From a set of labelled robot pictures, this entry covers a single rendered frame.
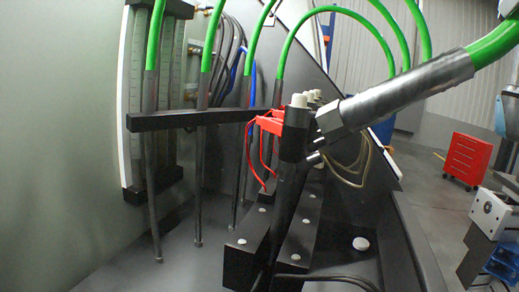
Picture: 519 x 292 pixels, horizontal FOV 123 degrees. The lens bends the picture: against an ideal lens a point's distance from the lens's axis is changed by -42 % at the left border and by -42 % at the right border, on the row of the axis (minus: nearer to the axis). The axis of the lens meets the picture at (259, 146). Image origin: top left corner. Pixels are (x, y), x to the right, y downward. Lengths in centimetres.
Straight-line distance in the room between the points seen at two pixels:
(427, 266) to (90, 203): 52
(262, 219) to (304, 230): 6
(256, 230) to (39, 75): 33
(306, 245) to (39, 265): 37
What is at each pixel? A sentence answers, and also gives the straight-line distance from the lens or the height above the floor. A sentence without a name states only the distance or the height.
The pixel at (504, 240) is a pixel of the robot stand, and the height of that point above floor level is 91.
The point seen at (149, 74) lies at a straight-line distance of 33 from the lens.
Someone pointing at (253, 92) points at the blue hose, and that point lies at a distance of 54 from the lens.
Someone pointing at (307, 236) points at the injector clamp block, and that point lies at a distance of 31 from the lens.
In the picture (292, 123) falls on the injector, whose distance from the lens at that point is 24.
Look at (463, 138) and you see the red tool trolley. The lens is 453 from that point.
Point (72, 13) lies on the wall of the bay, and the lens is 36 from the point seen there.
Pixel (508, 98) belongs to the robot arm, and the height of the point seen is 125.
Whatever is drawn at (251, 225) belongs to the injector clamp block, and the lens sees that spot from 32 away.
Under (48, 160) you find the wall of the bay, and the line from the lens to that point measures 36.
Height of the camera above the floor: 117
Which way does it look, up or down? 17 degrees down
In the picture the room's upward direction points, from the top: 7 degrees clockwise
